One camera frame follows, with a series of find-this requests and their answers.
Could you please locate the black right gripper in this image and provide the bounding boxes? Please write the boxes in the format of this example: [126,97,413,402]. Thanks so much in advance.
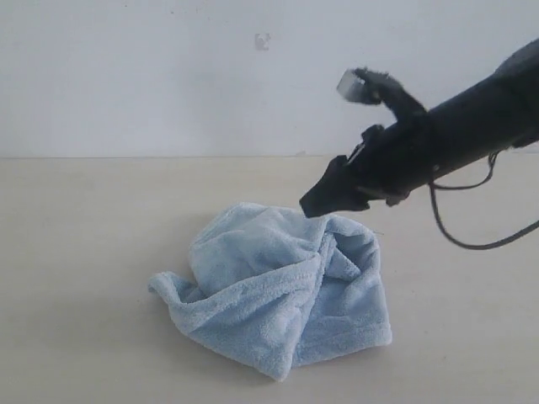
[299,117,434,217]

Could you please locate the light blue terry towel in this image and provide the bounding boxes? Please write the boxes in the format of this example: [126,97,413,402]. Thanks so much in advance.
[148,202,392,380]

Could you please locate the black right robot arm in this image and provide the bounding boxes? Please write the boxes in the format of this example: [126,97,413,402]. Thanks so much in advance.
[300,40,538,218]

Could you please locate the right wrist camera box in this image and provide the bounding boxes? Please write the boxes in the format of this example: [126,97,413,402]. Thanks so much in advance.
[336,67,426,121]

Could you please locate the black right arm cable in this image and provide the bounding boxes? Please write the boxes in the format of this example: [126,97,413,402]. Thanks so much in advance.
[428,146,539,250]

